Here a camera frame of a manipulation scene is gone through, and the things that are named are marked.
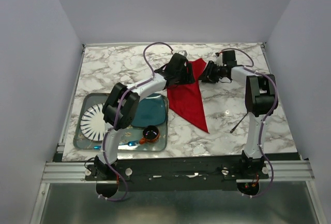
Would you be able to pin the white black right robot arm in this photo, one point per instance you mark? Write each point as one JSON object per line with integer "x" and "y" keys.
{"x": 261, "y": 99}

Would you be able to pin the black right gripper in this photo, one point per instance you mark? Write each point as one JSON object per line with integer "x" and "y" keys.
{"x": 209, "y": 77}

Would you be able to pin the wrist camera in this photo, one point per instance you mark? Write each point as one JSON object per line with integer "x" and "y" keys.
{"x": 226, "y": 58}
{"x": 183, "y": 53}

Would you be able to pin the brown ceramic cup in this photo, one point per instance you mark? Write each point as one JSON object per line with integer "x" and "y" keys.
{"x": 150, "y": 134}

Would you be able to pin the black mounting base plate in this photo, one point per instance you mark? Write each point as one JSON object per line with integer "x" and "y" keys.
{"x": 177, "y": 174}

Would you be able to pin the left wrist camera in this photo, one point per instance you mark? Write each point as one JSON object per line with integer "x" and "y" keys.
{"x": 183, "y": 53}

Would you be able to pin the dark metal fork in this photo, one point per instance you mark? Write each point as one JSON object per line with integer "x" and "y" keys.
{"x": 235, "y": 127}

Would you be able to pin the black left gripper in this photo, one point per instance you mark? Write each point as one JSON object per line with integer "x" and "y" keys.
{"x": 189, "y": 78}

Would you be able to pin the glass rectangular tray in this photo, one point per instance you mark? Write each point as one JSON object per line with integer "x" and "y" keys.
{"x": 129, "y": 134}

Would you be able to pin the red cloth napkin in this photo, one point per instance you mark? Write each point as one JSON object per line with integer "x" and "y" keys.
{"x": 186, "y": 100}

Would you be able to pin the aluminium frame rail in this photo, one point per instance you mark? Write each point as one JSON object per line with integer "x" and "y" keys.
{"x": 75, "y": 172}

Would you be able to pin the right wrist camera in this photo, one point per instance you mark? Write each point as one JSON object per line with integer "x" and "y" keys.
{"x": 226, "y": 58}

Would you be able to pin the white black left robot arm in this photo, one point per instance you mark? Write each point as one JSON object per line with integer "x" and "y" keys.
{"x": 121, "y": 106}

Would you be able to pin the white blue striped plate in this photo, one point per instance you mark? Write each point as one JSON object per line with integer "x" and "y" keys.
{"x": 92, "y": 124}

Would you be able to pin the teal square plate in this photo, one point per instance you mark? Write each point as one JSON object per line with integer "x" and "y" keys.
{"x": 151, "y": 111}

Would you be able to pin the blue handled utensil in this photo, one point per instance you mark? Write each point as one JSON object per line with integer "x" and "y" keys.
{"x": 129, "y": 144}

